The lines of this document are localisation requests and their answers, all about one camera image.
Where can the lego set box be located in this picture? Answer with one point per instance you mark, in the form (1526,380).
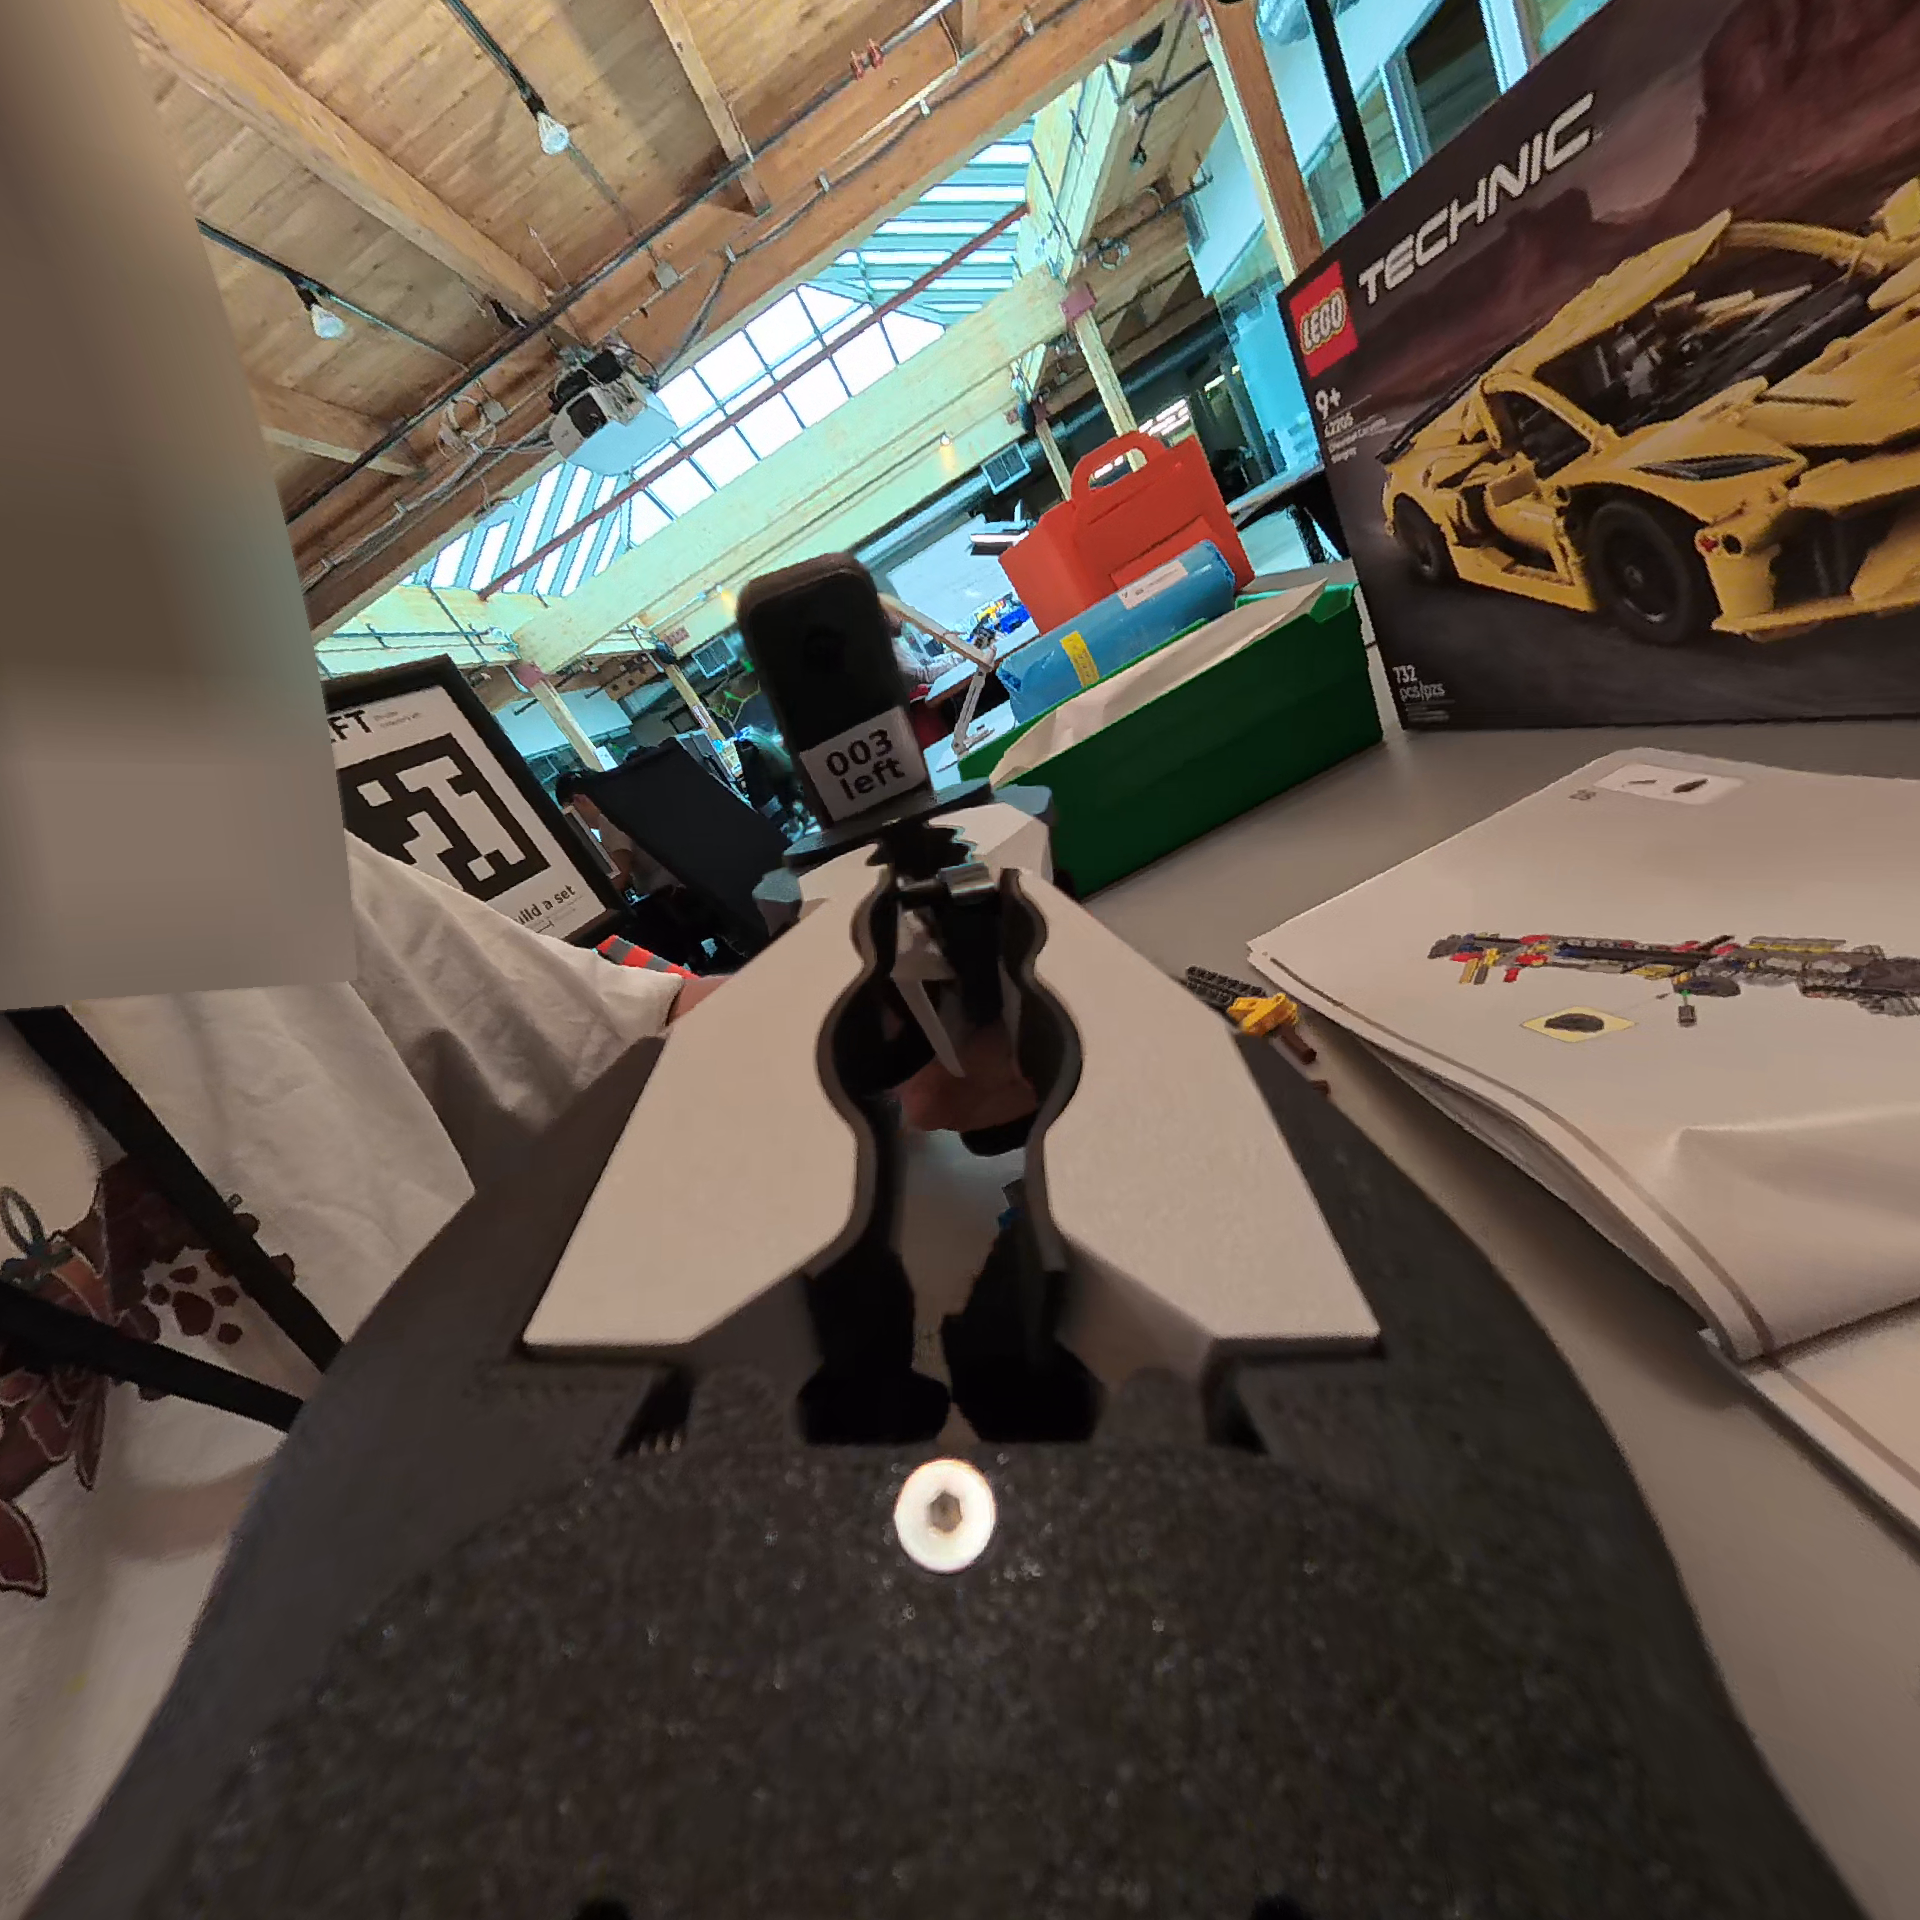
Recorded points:
(1621,452)

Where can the brown lego axle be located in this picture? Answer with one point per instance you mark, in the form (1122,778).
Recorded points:
(1301,1047)

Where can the blue wrapped roll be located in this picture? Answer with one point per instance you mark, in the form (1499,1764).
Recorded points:
(1141,623)

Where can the lego instruction booklet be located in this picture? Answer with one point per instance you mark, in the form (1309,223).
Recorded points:
(1650,1141)

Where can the person's left forearm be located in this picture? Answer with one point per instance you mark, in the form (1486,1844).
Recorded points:
(693,998)

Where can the red black wristband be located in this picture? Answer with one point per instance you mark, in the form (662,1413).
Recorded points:
(645,956)

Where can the white ceiling projector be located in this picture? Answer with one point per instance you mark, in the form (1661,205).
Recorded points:
(609,422)

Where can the wooden board desk stand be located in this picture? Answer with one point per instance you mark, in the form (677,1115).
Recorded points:
(944,630)

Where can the green plastic bin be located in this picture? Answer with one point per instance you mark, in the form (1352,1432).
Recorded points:
(1201,780)

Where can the yellow lego piece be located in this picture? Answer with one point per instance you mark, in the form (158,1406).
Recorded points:
(1261,1014)

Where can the framed marker placard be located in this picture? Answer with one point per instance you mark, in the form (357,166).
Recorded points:
(451,811)

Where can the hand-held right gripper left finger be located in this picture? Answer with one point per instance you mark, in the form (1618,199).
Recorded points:
(704,1200)

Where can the black lego beam assembly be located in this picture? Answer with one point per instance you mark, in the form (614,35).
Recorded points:
(1224,986)

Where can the person's left hand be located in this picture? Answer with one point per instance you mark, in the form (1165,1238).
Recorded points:
(937,1095)

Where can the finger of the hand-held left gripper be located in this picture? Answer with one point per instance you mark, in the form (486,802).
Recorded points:
(930,998)
(1012,839)

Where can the orange carry case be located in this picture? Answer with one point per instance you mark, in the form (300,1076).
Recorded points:
(1108,540)

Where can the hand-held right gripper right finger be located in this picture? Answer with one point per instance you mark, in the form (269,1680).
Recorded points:
(1201,1200)

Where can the white paper bag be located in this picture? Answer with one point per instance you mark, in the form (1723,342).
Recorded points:
(1141,706)

